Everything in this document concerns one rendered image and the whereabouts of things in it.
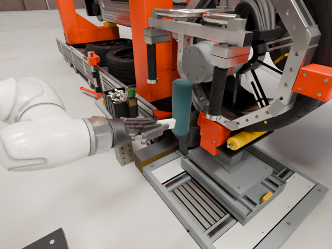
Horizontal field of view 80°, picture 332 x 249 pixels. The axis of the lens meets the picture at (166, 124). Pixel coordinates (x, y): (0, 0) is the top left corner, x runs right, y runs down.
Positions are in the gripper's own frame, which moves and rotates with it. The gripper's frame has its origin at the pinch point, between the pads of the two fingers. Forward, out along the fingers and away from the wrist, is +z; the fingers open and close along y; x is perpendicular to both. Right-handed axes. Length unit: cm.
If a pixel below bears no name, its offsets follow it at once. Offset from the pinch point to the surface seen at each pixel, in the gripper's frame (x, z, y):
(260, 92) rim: -13.3, 38.0, -9.4
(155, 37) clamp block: -24.3, 5.6, 20.1
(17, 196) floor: 82, -35, 78
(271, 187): 37, 68, -23
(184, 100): -2.8, 20.8, 13.0
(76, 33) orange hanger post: -8, 51, 236
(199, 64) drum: -19.3, 11.3, 1.9
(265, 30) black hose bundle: -31.3, 9.0, -16.3
